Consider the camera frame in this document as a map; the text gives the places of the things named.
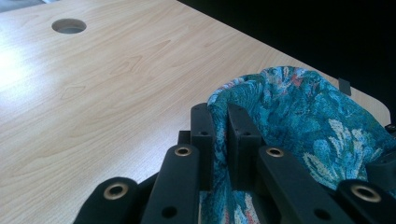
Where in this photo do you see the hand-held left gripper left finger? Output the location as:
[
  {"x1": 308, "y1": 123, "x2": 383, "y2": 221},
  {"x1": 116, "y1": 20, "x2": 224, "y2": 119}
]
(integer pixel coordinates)
[{"x1": 190, "y1": 102, "x2": 216, "y2": 191}]

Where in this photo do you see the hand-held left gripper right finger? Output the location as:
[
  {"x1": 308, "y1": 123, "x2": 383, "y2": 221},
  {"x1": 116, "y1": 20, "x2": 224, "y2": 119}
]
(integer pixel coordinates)
[{"x1": 227, "y1": 103, "x2": 265, "y2": 190}]

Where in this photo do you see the teal floral shirt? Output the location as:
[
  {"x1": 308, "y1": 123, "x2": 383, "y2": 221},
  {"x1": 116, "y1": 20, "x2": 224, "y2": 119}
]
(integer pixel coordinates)
[{"x1": 199, "y1": 65, "x2": 396, "y2": 224}]

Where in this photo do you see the grey tape piece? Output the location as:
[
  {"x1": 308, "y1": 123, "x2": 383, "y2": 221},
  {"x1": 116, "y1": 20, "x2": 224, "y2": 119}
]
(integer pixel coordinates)
[{"x1": 337, "y1": 77, "x2": 352, "y2": 97}]

